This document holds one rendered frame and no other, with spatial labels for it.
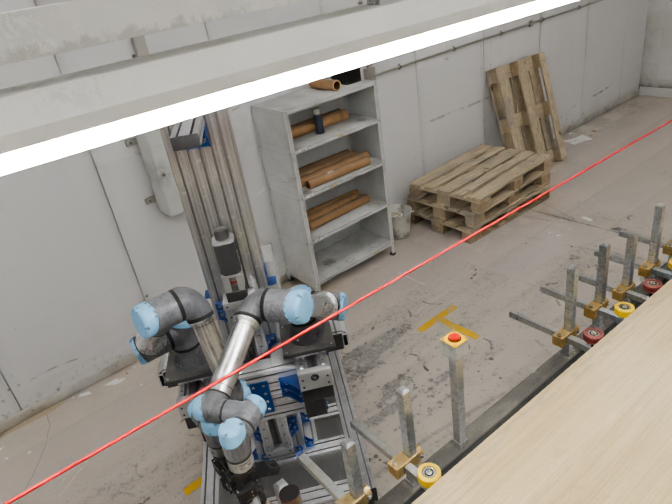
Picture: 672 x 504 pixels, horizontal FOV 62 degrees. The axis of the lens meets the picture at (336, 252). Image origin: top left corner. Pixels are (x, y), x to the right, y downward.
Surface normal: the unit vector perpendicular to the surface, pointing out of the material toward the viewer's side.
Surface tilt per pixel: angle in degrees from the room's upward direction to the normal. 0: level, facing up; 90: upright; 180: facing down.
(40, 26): 90
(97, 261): 90
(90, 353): 90
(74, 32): 90
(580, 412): 0
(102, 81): 60
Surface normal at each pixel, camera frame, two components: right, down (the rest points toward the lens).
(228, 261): 0.17, 0.45
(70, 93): 0.46, -0.17
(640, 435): -0.15, -0.87
